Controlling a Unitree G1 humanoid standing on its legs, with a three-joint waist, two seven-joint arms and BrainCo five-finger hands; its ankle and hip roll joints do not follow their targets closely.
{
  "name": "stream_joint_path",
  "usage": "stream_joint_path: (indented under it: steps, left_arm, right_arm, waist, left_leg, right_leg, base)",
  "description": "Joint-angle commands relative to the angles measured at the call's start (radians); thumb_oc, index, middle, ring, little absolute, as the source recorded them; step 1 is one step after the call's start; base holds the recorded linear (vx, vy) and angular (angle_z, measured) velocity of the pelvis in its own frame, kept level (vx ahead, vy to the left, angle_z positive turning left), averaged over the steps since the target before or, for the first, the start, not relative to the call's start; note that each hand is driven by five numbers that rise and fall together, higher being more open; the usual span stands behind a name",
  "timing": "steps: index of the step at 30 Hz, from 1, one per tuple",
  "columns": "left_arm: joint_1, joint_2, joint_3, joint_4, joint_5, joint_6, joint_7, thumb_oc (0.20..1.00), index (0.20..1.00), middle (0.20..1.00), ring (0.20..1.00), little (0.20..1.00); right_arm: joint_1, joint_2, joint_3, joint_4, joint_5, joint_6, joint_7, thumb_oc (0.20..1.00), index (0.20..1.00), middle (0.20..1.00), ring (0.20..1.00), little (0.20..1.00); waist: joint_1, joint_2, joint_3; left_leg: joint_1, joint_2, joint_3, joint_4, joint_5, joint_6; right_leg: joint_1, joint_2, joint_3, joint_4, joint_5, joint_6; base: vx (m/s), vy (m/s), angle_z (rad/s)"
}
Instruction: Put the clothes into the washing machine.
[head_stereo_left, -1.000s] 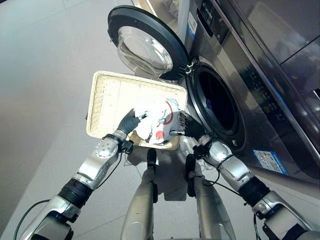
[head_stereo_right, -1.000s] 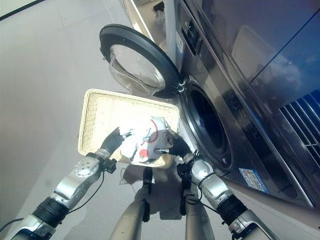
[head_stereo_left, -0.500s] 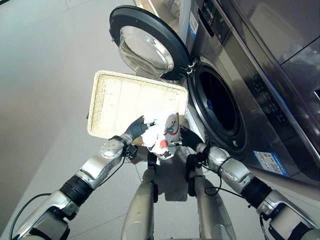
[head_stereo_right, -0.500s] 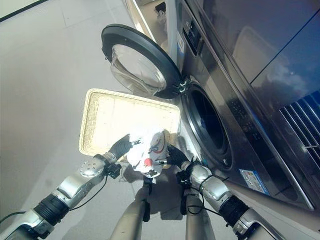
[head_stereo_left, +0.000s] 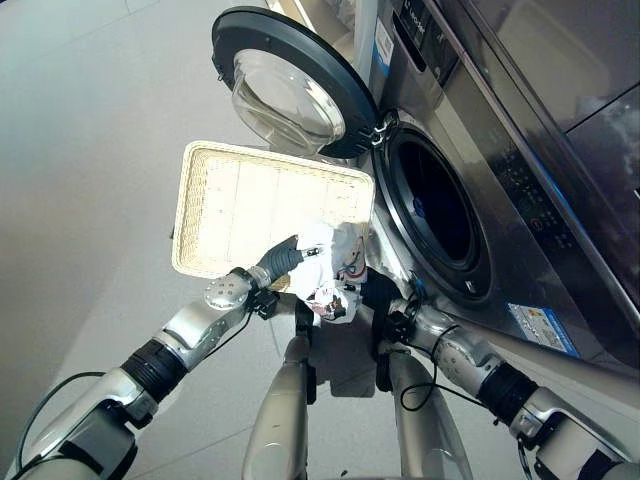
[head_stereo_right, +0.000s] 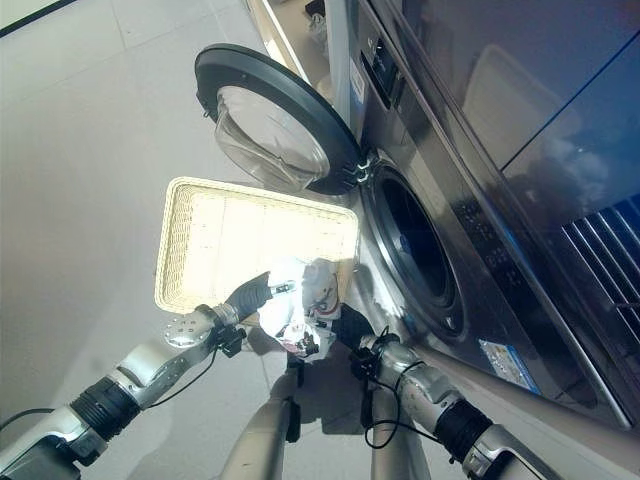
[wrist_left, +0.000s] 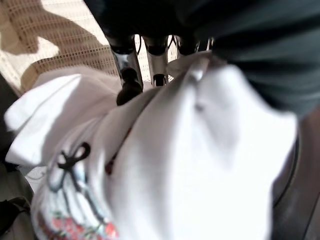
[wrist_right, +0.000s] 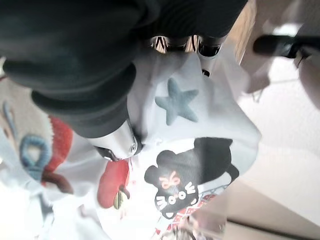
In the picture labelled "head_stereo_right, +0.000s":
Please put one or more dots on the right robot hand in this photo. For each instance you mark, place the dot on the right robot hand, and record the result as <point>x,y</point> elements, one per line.
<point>352,325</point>

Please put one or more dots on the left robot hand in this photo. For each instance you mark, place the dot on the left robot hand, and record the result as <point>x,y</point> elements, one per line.
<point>251,296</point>

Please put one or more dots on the white printed garment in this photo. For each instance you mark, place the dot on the white printed garment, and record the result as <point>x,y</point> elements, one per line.
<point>295,312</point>

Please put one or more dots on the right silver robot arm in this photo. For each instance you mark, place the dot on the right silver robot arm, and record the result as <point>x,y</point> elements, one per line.
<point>425,385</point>

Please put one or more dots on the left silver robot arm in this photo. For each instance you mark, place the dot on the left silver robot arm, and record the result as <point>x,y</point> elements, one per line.
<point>140,370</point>

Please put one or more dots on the silver front-load washing machine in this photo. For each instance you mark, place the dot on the silver front-load washing machine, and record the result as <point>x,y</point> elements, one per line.
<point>430,150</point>

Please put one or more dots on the white wicker laundry basket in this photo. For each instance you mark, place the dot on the white wicker laundry basket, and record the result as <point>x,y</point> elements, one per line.
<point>225,230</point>

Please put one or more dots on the right silver robot leg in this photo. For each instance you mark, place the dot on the right silver robot leg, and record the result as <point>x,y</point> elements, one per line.
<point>387,450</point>

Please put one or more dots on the silver robot leg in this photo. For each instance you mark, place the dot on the silver robot leg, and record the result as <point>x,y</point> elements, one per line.
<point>267,425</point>
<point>387,450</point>

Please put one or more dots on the left silver robot leg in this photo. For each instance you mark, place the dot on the left silver robot leg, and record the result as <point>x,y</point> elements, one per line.
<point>267,425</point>

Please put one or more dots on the chrome door hinge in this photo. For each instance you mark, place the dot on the chrome door hinge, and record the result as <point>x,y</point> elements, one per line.
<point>361,171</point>

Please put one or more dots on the blue warning sticker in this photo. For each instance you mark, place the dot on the blue warning sticker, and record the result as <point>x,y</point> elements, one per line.
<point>509,361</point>

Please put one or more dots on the dark round washer door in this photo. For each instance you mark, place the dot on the dark round washer door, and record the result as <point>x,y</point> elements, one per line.
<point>300,95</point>

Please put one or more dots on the blue white energy label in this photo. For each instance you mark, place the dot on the blue white energy label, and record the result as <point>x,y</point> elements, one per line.
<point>358,82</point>

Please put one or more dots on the beige cabinet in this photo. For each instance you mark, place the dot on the beige cabinet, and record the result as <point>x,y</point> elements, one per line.
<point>300,45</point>

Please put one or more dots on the dark detergent drawer panel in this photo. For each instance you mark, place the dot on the dark detergent drawer panel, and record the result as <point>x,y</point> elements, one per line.
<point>382,70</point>

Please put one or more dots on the black floor strip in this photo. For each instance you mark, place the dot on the black floor strip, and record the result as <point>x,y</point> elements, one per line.
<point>30,17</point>

